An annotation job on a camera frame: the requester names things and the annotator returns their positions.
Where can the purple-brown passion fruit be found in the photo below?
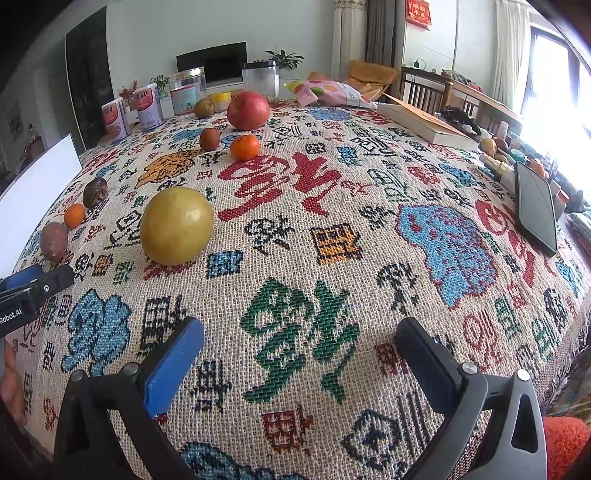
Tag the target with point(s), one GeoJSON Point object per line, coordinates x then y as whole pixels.
{"type": "Point", "coordinates": [54, 241]}

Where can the large yellow-green pomelo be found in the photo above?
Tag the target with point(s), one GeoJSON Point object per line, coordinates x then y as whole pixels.
{"type": "Point", "coordinates": [177, 226]}

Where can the red wall decoration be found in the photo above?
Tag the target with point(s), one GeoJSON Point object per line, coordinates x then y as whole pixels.
{"type": "Point", "coordinates": [418, 14]}

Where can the dark tall cabinet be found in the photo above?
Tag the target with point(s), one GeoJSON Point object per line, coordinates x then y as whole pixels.
{"type": "Point", "coordinates": [87, 69]}

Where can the orange cushion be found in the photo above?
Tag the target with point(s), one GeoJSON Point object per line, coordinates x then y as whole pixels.
{"type": "Point", "coordinates": [371, 76]}

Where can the red apple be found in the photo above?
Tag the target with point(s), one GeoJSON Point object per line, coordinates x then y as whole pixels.
{"type": "Point", "coordinates": [248, 110]}

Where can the green potted plant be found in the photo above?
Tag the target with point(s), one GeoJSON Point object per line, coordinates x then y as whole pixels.
{"type": "Point", "coordinates": [284, 60]}

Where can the printed woven tablecloth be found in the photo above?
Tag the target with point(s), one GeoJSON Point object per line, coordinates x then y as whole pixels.
{"type": "Point", "coordinates": [300, 295]}

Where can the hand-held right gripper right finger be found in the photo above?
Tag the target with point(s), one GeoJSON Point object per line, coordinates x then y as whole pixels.
{"type": "Point", "coordinates": [429, 364]}

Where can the white board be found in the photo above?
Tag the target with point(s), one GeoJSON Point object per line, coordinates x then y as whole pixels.
{"type": "Point", "coordinates": [32, 194]}

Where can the orange fuzzy cloth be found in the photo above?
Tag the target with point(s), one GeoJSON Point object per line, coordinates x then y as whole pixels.
{"type": "Point", "coordinates": [567, 447]}

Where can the smooth brown passion fruit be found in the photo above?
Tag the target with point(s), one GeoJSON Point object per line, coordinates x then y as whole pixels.
{"type": "Point", "coordinates": [210, 139]}

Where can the person's left hand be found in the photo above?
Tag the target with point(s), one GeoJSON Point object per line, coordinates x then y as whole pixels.
{"type": "Point", "coordinates": [11, 387]}

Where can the green-brown kiwi fruit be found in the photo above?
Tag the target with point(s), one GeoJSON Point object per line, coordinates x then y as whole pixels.
{"type": "Point", "coordinates": [203, 107]}

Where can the red labelled tin can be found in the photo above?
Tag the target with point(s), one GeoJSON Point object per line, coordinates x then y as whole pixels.
{"type": "Point", "coordinates": [115, 121]}

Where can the dark wrinkled passion fruit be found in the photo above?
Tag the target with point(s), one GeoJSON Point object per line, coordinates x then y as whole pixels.
{"type": "Point", "coordinates": [95, 192]}

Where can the small orange tangerine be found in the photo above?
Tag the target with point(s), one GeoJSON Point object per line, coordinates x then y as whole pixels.
{"type": "Point", "coordinates": [74, 216]}

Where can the black television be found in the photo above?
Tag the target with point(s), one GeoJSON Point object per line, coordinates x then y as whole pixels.
{"type": "Point", "coordinates": [212, 64]}

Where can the clear jar with gold lid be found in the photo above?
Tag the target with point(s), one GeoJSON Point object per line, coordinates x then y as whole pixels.
{"type": "Point", "coordinates": [187, 92]}

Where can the purple and white can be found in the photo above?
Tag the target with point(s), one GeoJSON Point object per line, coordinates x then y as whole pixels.
{"type": "Point", "coordinates": [148, 107]}

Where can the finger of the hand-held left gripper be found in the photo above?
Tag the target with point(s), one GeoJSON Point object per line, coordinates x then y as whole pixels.
{"type": "Point", "coordinates": [18, 276]}
{"type": "Point", "coordinates": [51, 282]}

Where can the small yellow-lidded jar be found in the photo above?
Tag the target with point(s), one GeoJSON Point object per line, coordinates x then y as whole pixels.
{"type": "Point", "coordinates": [222, 99]}

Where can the beige curtain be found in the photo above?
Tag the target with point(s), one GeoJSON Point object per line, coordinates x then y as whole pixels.
{"type": "Point", "coordinates": [350, 27]}

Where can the red flower arrangement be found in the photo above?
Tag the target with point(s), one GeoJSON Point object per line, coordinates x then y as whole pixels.
{"type": "Point", "coordinates": [129, 88]}

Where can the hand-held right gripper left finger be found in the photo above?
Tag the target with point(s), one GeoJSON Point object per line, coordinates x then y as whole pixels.
{"type": "Point", "coordinates": [173, 369]}

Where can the black smartphone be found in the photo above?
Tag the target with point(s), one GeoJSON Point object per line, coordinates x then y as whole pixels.
{"type": "Point", "coordinates": [535, 212]}

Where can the pink snack bag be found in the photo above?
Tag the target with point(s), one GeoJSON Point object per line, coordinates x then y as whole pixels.
{"type": "Point", "coordinates": [332, 92]}

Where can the clear jar with black lid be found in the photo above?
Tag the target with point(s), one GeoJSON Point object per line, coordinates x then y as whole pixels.
{"type": "Point", "coordinates": [261, 81]}

